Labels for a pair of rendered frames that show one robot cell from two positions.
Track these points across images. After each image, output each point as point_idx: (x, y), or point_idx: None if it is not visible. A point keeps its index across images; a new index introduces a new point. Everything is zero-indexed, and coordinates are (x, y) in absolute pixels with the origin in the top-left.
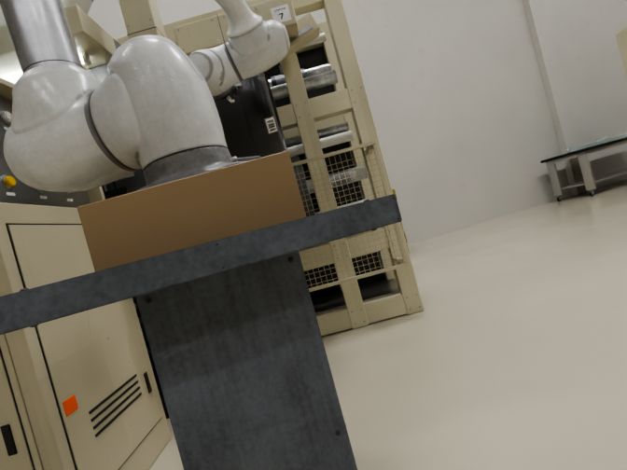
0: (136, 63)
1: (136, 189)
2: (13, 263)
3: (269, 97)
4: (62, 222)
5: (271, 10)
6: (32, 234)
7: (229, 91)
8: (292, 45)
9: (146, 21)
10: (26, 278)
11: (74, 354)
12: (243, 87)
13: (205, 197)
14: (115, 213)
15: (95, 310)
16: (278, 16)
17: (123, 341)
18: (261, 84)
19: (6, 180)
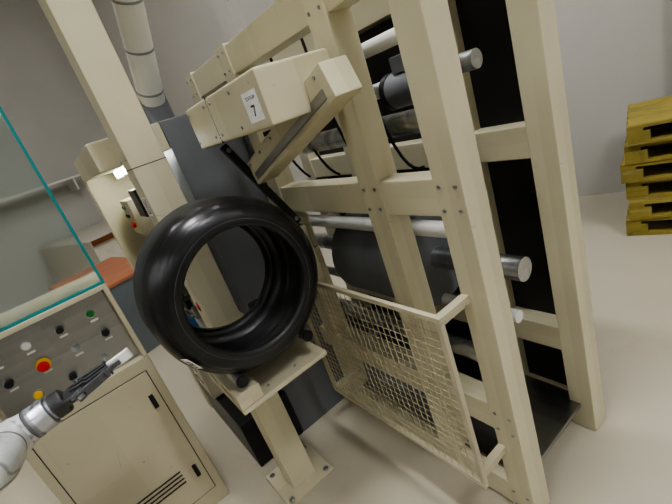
0: None
1: (223, 272)
2: (38, 462)
3: (184, 330)
4: (86, 404)
5: (243, 99)
6: (51, 435)
7: (55, 425)
8: (309, 126)
9: (125, 161)
10: (50, 466)
11: (103, 489)
12: (149, 325)
13: None
14: None
15: (127, 449)
16: (251, 110)
17: (164, 455)
18: (165, 323)
19: (34, 397)
